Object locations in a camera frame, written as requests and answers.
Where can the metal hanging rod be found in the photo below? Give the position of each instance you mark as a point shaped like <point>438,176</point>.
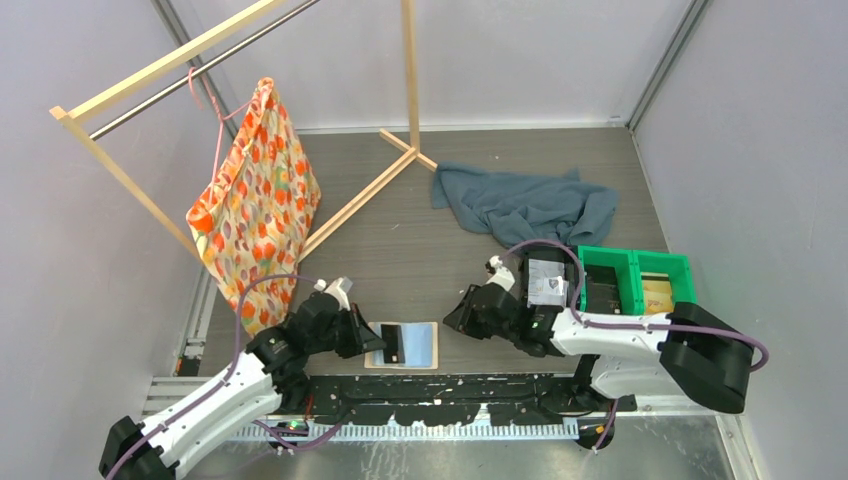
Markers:
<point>202,69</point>

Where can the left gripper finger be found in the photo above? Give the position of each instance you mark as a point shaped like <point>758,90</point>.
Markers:
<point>350,350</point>
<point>361,330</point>

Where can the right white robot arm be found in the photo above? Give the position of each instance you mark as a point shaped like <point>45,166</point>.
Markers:
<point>687,351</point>

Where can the black VIP credit card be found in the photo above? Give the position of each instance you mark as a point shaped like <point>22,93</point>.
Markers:
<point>393,352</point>

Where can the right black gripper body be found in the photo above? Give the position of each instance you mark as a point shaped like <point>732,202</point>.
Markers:
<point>505,333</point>

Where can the blue grey cloth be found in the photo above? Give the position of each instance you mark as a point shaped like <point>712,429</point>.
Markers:
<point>516,207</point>

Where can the green plastic bin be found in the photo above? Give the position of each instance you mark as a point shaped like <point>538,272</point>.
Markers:
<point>633,282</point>

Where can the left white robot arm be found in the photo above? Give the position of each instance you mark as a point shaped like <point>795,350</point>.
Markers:
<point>266,376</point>

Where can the black tray with cards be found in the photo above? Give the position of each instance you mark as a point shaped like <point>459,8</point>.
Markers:
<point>548,276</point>

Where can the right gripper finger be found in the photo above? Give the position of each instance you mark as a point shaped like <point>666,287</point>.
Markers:
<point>464,318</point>
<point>482,329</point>

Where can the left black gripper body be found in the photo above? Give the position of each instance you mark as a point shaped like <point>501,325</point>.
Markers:
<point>342,335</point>

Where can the orange floral fabric bag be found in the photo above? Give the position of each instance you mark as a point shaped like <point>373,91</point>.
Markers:
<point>251,222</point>

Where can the beige leather card holder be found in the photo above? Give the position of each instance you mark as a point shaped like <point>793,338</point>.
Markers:
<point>421,349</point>

